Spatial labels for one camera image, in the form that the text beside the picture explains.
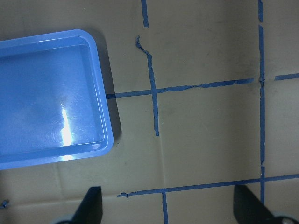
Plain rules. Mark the blue plastic tray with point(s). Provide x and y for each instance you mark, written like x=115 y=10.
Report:
x=53 y=105

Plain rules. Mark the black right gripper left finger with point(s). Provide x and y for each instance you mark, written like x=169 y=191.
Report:
x=90 y=210

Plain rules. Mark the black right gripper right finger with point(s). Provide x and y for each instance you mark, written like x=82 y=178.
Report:
x=248 y=209

